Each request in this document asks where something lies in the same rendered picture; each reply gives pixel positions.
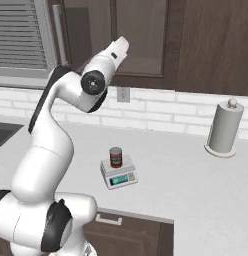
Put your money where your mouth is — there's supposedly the window with grey blinds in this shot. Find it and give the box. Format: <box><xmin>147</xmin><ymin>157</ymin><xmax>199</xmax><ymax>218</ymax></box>
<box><xmin>0</xmin><ymin>0</ymin><xmax>59</xmax><ymax>90</ymax></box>

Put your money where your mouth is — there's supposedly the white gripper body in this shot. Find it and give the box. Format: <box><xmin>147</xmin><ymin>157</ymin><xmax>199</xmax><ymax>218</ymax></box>
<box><xmin>110</xmin><ymin>35</ymin><xmax>130</xmax><ymax>65</ymax></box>

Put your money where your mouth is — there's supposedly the white paper towel holder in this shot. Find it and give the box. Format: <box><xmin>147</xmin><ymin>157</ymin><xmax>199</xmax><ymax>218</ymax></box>
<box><xmin>204</xmin><ymin>97</ymin><xmax>245</xmax><ymax>159</ymax></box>

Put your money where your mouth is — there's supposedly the dark sink basin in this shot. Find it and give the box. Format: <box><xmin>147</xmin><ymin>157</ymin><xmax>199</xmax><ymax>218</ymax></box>
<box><xmin>0</xmin><ymin>121</ymin><xmax>25</xmax><ymax>151</ymax></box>

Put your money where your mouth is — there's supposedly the dark wood cabinet door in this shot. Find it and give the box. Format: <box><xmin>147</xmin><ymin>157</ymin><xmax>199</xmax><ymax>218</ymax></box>
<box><xmin>46</xmin><ymin>0</ymin><xmax>114</xmax><ymax>75</ymax></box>
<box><xmin>109</xmin><ymin>0</ymin><xmax>179</xmax><ymax>91</ymax></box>

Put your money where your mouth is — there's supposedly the grey drawer handle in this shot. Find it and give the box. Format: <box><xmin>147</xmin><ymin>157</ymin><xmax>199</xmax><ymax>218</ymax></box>
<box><xmin>94</xmin><ymin>213</ymin><xmax>124</xmax><ymax>227</ymax></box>

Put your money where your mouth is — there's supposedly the dark wood tall cabinet panel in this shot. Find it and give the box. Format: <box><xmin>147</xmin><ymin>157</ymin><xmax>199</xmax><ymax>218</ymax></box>
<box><xmin>175</xmin><ymin>0</ymin><xmax>248</xmax><ymax>98</ymax></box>

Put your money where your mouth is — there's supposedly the dark wood drawer front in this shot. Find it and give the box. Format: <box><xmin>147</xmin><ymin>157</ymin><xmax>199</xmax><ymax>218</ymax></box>
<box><xmin>83</xmin><ymin>209</ymin><xmax>175</xmax><ymax>256</ymax></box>

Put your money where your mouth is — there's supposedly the white wall outlet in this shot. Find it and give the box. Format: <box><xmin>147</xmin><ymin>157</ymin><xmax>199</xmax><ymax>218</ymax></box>
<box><xmin>116</xmin><ymin>86</ymin><xmax>131</xmax><ymax>104</ymax></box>

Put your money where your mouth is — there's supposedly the grey cabinet door handle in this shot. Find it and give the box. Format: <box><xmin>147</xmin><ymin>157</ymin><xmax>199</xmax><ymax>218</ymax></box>
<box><xmin>51</xmin><ymin>3</ymin><xmax>69</xmax><ymax>67</ymax></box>

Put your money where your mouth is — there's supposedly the white digital scale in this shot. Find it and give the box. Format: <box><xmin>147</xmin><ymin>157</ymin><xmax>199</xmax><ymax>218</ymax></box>
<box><xmin>99</xmin><ymin>153</ymin><xmax>139</xmax><ymax>191</ymax></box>

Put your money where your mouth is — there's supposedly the red food can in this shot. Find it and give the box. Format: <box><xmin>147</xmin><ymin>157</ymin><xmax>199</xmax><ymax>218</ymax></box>
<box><xmin>109</xmin><ymin>146</ymin><xmax>124</xmax><ymax>169</ymax></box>

